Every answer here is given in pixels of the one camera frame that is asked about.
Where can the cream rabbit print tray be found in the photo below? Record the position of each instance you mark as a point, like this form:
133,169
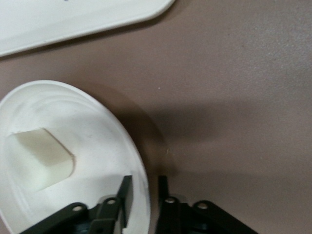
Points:
73,17

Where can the white round bowl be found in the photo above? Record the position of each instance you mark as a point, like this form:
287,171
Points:
80,126

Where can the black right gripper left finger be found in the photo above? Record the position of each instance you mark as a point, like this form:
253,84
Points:
102,214

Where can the cream foam block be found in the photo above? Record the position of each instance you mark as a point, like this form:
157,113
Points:
40,158

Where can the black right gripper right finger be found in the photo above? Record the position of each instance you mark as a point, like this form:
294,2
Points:
185,217

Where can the brown table mat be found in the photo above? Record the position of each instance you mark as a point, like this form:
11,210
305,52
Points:
219,97

